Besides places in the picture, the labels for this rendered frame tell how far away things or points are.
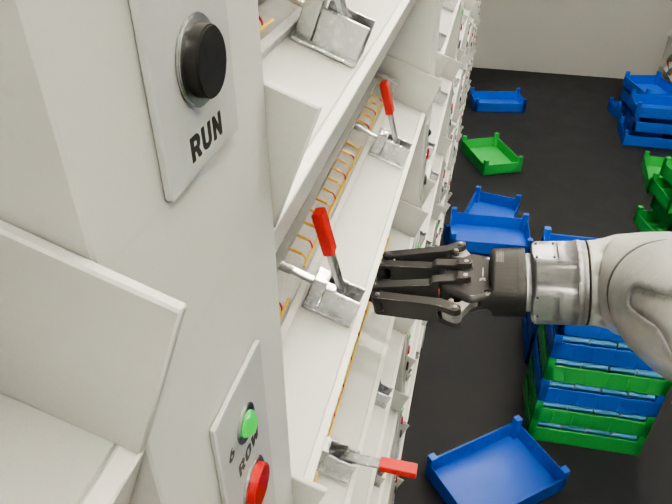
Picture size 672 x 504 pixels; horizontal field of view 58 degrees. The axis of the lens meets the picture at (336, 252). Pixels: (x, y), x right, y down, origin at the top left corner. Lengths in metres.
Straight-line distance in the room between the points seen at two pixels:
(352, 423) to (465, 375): 1.35
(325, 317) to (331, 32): 0.21
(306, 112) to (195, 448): 0.10
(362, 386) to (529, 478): 1.14
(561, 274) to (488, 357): 1.43
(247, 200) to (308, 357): 0.26
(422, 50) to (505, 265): 0.31
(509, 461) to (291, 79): 1.57
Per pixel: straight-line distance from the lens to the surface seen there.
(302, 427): 0.40
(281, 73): 0.32
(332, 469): 0.61
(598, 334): 1.60
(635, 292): 0.52
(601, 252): 0.66
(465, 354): 2.05
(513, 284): 0.65
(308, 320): 0.46
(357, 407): 0.67
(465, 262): 0.68
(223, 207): 0.17
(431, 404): 1.89
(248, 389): 0.21
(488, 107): 3.83
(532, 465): 1.81
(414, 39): 0.81
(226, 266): 0.18
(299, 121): 0.19
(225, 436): 0.20
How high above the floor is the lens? 1.42
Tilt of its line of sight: 35 degrees down
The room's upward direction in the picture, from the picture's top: straight up
